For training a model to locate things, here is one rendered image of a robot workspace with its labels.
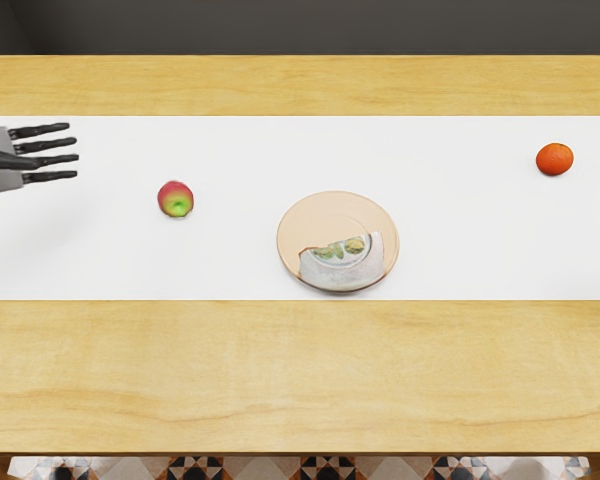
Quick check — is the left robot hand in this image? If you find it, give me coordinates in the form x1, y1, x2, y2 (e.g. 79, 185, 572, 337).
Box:
0, 122, 80, 198

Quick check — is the peach patterned plate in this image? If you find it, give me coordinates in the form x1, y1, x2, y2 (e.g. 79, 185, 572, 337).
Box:
276, 189, 401, 295

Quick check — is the red green apple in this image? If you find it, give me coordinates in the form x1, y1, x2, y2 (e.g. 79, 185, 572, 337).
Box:
156, 180, 196, 219

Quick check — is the orange tangerine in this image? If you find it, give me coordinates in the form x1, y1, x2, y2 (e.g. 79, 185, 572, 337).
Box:
535, 142, 575, 177

